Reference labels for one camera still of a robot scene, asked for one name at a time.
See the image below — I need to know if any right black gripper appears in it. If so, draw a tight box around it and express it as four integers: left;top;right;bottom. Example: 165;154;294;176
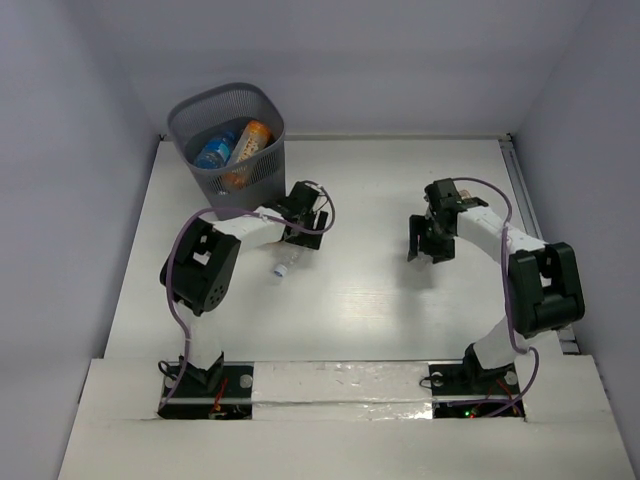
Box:
410;214;457;264

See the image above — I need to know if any clear ribbed plastic bottle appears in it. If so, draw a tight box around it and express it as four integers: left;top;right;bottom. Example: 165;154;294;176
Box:
272;250;302;278

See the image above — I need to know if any orange bottle white cap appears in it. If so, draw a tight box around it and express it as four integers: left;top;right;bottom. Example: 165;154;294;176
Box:
222;120;272;191

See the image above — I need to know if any blue tinted water bottle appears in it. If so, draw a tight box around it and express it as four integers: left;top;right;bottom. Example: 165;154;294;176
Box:
193;131;238;169

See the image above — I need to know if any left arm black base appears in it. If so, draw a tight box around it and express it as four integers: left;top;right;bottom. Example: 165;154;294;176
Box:
158;354;254;420

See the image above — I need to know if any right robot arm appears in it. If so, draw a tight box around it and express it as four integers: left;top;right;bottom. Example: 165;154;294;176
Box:
407;178;585;392

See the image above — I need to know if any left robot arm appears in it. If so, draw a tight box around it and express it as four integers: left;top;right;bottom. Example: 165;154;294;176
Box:
158;180;336;404

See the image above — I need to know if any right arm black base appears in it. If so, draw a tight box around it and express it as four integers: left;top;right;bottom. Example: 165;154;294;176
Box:
419;363;520;420

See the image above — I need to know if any grey mesh waste bin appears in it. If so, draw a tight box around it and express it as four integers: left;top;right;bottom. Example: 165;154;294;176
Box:
167;82;286;210

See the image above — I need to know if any silver foil tape strip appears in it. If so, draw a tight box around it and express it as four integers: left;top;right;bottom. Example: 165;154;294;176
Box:
251;361;433;421

